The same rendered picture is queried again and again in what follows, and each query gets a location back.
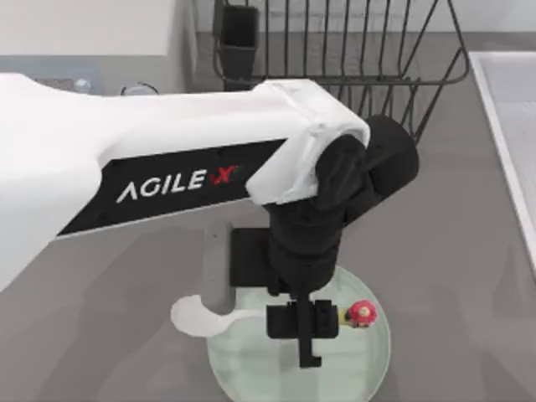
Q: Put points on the pale green round plate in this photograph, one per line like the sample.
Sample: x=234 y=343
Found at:
x=356 y=360

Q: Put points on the white spoon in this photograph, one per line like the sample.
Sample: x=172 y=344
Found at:
x=192 y=318

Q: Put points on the dark cutlery holder cup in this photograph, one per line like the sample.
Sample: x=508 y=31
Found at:
x=236 y=37

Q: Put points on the red mushroom toy figure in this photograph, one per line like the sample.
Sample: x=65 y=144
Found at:
x=362 y=312

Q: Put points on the clear glass cup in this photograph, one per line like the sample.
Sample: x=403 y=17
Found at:
x=140 y=89

